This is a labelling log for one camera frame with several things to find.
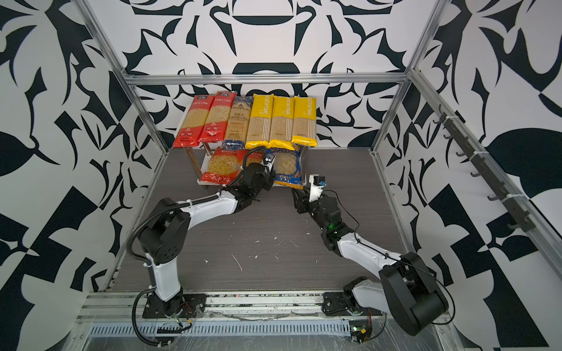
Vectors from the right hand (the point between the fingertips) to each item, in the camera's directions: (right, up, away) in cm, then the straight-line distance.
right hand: (298, 185), depth 82 cm
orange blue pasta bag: (-3, +7, +17) cm, 19 cm away
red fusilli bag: (-32, +7, +17) cm, 36 cm away
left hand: (-12, +8, +9) cm, 17 cm away
